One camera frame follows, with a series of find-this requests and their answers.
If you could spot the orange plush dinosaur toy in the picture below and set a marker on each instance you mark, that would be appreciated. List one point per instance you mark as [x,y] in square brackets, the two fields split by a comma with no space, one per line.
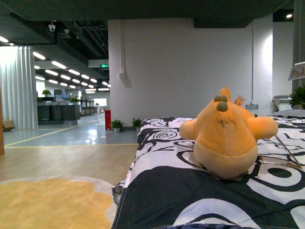
[226,136]

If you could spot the small potted plant right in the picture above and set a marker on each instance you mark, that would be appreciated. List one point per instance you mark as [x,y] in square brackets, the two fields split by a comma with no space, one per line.
[136,123]

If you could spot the small potted plant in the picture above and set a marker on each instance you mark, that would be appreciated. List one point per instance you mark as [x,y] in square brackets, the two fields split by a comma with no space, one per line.
[116,125]
[136,123]

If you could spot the small potted plant left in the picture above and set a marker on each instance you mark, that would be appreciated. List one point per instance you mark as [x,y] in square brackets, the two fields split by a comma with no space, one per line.
[116,125]

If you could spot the red fire extinguisher box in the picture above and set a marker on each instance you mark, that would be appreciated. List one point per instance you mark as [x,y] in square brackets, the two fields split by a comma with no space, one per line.
[107,116]

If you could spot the black and white patterned bedsheet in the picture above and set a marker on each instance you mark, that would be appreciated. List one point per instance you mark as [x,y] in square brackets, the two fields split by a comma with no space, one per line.
[166,188]

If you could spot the paper hang tag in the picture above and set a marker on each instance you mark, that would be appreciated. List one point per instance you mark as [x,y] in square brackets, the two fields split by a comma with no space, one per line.
[239,100]

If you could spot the dark office counter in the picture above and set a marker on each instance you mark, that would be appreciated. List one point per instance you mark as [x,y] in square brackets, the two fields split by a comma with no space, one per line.
[58,114]

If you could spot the potted plant on counter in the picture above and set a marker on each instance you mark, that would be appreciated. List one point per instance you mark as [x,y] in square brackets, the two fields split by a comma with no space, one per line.
[46,93]

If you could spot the yellow and grey rug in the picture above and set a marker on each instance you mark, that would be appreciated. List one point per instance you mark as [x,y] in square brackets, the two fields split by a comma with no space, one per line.
[68,202]

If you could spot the white pleated curtain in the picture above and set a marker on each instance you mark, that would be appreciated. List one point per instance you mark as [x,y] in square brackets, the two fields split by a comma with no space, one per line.
[18,87]

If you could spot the cardboard box on floor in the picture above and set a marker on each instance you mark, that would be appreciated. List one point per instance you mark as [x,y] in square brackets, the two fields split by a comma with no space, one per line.
[8,125]

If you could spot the large green plant right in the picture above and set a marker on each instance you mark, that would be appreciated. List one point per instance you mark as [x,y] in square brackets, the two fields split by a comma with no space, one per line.
[298,98]

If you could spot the framed picture on right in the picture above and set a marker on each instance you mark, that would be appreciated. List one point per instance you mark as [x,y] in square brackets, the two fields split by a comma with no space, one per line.
[297,71]

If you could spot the wall socket panel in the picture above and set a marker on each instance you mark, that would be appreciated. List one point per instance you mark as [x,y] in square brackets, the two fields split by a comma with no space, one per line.
[252,106]

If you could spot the white dome security camera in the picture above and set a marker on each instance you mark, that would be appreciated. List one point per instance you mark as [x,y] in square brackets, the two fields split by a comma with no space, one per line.
[52,27]

